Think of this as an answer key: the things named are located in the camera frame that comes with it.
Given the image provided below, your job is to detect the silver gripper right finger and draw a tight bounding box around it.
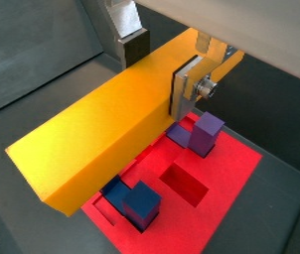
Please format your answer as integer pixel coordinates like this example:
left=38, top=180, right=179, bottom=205
left=169, top=32, right=237, bottom=123

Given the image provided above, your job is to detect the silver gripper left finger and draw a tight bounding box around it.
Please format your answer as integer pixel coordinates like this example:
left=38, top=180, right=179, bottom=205
left=104, top=0, right=150, bottom=68

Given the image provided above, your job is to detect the yellow rectangular bar block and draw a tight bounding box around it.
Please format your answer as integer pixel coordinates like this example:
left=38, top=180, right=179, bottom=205
left=4, top=27, right=245, bottom=218

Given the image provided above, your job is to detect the red puzzle board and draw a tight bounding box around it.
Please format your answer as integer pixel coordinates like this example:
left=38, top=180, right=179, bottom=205
left=82, top=130, right=262, bottom=254

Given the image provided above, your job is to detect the purple U-shaped block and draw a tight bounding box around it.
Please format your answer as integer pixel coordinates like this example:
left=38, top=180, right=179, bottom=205
left=166, top=112, right=225, bottom=158

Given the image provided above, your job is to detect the dark blue U-shaped block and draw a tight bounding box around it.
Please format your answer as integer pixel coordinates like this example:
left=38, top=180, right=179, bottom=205
left=101, top=176, right=162, bottom=232

